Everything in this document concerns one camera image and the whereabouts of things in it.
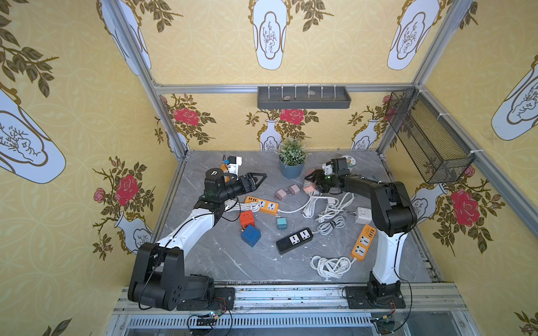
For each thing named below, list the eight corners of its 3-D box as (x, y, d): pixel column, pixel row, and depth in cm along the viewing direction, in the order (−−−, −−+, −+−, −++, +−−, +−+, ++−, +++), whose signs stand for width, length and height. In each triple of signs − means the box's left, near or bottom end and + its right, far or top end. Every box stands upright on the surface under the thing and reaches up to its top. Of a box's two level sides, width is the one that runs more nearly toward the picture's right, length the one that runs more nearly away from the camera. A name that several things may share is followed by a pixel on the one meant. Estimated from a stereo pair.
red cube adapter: (242, 231, 91) (240, 227, 88) (239, 216, 96) (238, 212, 93) (256, 228, 92) (255, 223, 89) (252, 213, 97) (252, 208, 94)
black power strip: (278, 255, 85) (278, 252, 83) (273, 245, 88) (273, 242, 86) (314, 237, 90) (315, 234, 88) (308, 228, 93) (309, 225, 90)
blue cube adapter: (241, 239, 90) (239, 234, 86) (250, 228, 94) (250, 222, 90) (253, 248, 88) (252, 243, 84) (262, 236, 91) (262, 231, 87)
